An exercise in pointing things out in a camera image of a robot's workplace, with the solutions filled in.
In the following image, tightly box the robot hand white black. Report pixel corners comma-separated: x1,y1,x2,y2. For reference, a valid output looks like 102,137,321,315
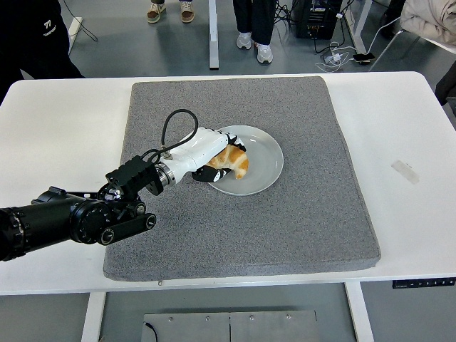
164,127,248,186

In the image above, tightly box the croissant bread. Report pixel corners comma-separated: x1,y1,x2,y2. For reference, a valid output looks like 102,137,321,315
207,143,250,180

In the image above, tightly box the grey round plate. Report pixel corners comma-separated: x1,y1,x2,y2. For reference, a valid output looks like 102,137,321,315
206,125,285,197

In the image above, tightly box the grey metal plate with screws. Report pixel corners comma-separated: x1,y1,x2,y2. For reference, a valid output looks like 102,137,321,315
141,309,318,342

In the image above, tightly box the white desk leg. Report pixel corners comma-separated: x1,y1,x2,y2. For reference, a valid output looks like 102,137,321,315
208,0,219,71
344,0,371,54

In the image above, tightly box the grey fabric mat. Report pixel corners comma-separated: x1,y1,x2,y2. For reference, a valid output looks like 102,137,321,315
102,76,381,282

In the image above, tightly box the person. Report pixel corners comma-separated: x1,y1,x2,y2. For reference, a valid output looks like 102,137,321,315
0,0,88,94
377,0,405,38
233,0,278,65
146,0,196,24

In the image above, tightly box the black computer case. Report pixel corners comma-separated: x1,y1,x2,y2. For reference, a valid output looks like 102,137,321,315
295,0,343,41

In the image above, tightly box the black smartphone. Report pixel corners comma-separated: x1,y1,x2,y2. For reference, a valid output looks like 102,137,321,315
352,52,376,66

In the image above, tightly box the white table leg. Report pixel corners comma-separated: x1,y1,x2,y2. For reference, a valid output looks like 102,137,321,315
80,291,107,342
343,281,375,342

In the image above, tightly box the piece of clear tape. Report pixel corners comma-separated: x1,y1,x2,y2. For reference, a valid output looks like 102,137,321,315
390,160,420,185

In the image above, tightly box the white chair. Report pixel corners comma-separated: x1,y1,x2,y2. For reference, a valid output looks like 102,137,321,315
368,28,456,72

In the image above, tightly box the black fabric item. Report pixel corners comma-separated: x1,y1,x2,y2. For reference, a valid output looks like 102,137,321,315
434,60,456,107

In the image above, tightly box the black table control panel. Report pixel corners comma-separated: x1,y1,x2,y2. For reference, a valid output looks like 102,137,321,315
392,276,456,290

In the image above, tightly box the beige padded jacket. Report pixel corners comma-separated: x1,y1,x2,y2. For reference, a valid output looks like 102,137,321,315
400,0,456,46

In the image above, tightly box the black cable tangle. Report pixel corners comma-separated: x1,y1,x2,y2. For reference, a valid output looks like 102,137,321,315
274,0,304,28

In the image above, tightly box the white charger with cable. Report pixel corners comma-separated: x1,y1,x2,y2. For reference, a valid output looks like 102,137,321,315
315,41,353,74

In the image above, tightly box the thin black cable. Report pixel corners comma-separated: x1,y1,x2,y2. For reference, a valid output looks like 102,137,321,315
143,322,160,342

